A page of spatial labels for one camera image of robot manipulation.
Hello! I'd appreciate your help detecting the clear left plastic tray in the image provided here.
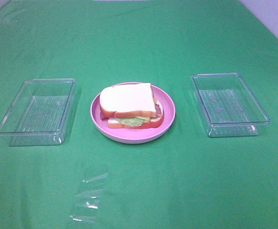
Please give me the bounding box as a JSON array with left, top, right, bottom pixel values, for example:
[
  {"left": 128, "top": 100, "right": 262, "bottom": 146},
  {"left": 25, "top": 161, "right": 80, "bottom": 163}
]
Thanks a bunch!
[{"left": 0, "top": 79, "right": 75, "bottom": 146}]

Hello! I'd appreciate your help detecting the pink round plate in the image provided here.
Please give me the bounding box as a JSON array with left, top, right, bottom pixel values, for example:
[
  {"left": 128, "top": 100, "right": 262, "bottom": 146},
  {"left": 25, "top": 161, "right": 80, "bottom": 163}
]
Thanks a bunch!
[{"left": 90, "top": 85, "right": 175, "bottom": 144}]

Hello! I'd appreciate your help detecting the toy bread slice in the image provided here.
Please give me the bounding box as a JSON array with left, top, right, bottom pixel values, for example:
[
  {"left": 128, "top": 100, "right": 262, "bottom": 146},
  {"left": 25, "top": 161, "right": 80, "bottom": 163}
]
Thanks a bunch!
[
  {"left": 108, "top": 101, "right": 164, "bottom": 129},
  {"left": 99, "top": 83, "right": 156, "bottom": 118}
]

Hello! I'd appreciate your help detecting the clear plastic tray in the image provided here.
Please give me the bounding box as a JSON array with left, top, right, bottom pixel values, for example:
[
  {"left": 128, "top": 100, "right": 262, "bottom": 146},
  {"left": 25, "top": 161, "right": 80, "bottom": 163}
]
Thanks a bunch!
[
  {"left": 191, "top": 73, "right": 270, "bottom": 137},
  {"left": 0, "top": 79, "right": 75, "bottom": 146}
]

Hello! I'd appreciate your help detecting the clear right plastic tray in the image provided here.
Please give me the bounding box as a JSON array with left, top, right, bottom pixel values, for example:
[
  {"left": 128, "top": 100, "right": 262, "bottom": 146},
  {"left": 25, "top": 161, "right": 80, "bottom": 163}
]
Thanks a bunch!
[{"left": 191, "top": 73, "right": 270, "bottom": 137}]

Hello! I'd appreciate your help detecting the toy bacon strip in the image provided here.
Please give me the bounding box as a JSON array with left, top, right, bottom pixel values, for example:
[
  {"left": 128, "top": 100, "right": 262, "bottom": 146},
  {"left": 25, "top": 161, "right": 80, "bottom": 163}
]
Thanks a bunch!
[
  {"left": 100, "top": 114, "right": 108, "bottom": 120},
  {"left": 155, "top": 103, "right": 162, "bottom": 118}
]

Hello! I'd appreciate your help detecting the green tablecloth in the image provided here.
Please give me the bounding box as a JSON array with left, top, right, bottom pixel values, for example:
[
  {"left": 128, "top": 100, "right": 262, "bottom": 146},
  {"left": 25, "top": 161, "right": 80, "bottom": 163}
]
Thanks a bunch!
[{"left": 0, "top": 0, "right": 278, "bottom": 229}]

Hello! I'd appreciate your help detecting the green toy lettuce leaf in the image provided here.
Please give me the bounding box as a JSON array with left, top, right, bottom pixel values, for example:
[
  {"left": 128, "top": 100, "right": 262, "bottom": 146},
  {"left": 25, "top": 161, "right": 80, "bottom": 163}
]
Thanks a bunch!
[{"left": 115, "top": 117, "right": 147, "bottom": 127}]

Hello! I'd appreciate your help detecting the yellow toy cheese slice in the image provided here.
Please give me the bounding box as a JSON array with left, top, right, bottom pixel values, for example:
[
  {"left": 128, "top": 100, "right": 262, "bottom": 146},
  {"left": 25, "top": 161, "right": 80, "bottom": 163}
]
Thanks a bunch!
[{"left": 136, "top": 97, "right": 157, "bottom": 120}]

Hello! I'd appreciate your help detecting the clear plastic film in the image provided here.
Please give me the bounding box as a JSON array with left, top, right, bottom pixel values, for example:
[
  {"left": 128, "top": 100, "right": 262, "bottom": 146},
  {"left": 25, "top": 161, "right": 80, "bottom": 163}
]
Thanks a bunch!
[{"left": 69, "top": 165, "right": 108, "bottom": 227}]

